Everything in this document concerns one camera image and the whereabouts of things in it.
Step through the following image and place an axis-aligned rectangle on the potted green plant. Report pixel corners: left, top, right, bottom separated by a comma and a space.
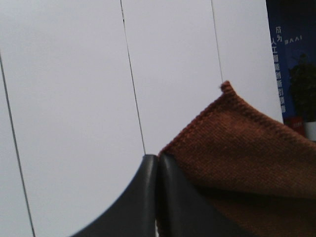
289, 53, 316, 142

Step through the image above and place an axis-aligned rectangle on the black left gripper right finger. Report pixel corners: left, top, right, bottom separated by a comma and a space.
157, 154, 252, 237

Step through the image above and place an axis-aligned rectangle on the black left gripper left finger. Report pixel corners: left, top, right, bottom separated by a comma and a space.
73, 155, 158, 237

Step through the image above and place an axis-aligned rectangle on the brown towel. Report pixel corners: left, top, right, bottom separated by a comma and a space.
160, 81, 316, 237

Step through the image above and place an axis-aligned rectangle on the blue banner with white text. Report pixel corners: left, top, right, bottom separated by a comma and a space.
266, 0, 316, 135

